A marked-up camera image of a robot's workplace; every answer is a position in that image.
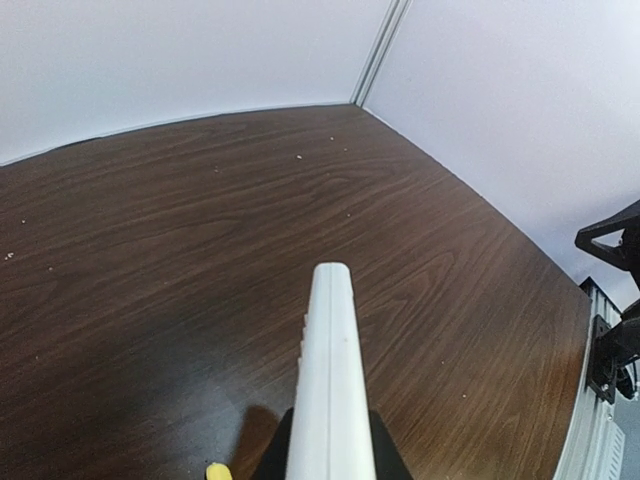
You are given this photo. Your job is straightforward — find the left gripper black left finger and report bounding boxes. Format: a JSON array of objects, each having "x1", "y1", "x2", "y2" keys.
[{"x1": 252, "y1": 408, "x2": 294, "y2": 480}]

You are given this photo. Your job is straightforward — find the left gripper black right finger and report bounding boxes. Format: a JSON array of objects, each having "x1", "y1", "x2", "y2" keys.
[{"x1": 369, "y1": 410, "x2": 413, "y2": 480}]

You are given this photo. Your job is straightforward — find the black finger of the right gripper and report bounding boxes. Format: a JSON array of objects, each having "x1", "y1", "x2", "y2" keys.
[{"x1": 574, "y1": 201, "x2": 639, "y2": 286}]

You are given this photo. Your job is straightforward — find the white red remote control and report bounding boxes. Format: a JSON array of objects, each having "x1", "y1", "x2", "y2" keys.
[{"x1": 285, "y1": 262, "x2": 376, "y2": 479}]

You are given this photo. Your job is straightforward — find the yellow handled screwdriver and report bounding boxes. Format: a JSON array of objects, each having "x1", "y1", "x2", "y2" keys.
[{"x1": 205, "y1": 463, "x2": 232, "y2": 480}]

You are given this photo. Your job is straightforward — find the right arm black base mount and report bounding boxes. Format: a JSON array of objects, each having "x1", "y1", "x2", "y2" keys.
[{"x1": 587, "y1": 301, "x2": 639, "y2": 405}]

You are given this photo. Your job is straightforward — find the front aluminium rail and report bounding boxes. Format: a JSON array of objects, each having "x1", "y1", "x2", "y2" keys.
[{"x1": 554, "y1": 278, "x2": 625, "y2": 480}]

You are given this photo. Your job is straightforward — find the right aluminium frame post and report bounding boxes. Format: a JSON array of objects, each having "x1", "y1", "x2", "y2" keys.
[{"x1": 350, "y1": 0, "x2": 412, "y2": 108}]

